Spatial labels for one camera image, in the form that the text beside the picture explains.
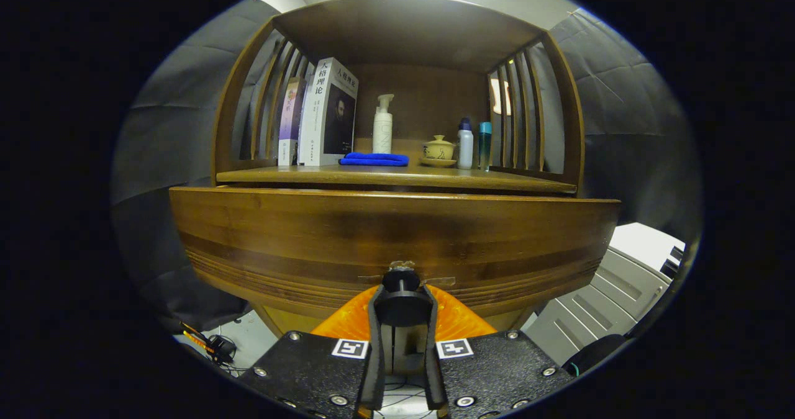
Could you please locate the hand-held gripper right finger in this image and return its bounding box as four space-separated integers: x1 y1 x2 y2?
422 284 572 419

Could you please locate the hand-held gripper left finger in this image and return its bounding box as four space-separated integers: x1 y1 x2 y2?
239 286 387 419

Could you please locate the black drawer knob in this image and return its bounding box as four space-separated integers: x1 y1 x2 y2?
375 261 434 328

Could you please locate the wooden drawer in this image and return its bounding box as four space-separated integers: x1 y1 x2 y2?
169 186 622 339

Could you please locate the white metal cabinet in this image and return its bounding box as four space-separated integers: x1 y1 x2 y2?
522 222 687 367

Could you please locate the wooden countertop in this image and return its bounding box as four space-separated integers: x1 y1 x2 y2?
216 137 578 195

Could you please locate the wooden cabinet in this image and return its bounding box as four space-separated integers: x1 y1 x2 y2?
211 0 586 339

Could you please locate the black orange floor device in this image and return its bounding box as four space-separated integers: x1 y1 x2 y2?
179 321 238 365

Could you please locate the blue folded cloth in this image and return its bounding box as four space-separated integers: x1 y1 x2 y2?
339 152 410 167

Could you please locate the beige lidded teacup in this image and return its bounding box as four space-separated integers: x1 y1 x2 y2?
423 135 456 160

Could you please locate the white bottle with blue cap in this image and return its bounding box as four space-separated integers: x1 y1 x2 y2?
457 118 474 170

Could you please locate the slim teal bottle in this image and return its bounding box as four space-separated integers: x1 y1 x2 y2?
478 122 493 171

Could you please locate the white pump bottle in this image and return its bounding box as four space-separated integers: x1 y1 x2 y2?
373 94 396 155

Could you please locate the thick white book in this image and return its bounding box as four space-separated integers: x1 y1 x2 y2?
298 57 360 167

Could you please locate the thin purple book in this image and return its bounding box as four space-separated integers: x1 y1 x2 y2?
278 76 306 166

